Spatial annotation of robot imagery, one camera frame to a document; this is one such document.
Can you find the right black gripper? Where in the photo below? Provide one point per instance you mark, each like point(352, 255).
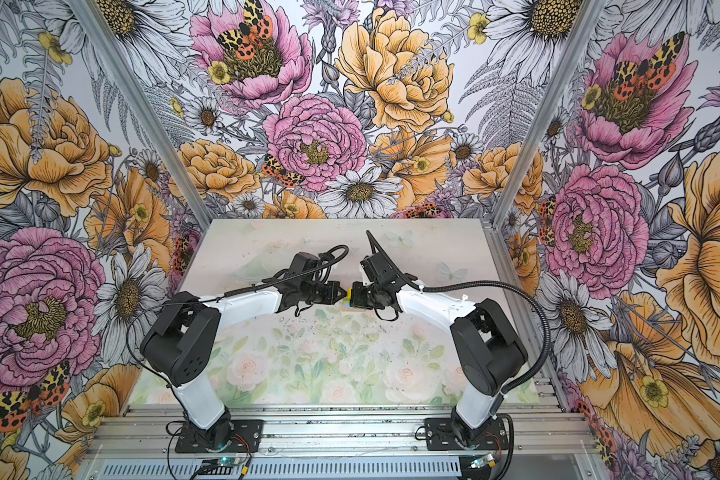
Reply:
point(357, 301)

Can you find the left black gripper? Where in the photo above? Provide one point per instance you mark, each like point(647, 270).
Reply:
point(331, 299)

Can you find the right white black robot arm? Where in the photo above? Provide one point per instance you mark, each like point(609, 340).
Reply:
point(488, 347)

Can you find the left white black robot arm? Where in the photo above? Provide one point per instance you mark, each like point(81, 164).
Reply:
point(178, 346)

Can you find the left green circuit board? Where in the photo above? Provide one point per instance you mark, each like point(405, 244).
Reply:
point(219, 463)

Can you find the green circuit board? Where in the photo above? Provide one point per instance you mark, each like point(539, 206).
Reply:
point(219, 463)
point(485, 461)

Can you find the right green circuit board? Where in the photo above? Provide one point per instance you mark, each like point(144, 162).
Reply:
point(485, 461)

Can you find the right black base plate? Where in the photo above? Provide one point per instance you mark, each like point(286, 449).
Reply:
point(446, 434)

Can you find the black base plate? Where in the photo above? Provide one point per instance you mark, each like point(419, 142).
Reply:
point(446, 434)
point(243, 435)

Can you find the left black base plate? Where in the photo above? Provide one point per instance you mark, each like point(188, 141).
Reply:
point(243, 435)

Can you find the aluminium mounting rail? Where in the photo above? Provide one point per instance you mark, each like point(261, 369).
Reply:
point(332, 431)

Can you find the white vented cable duct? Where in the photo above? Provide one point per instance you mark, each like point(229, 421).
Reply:
point(427, 467)

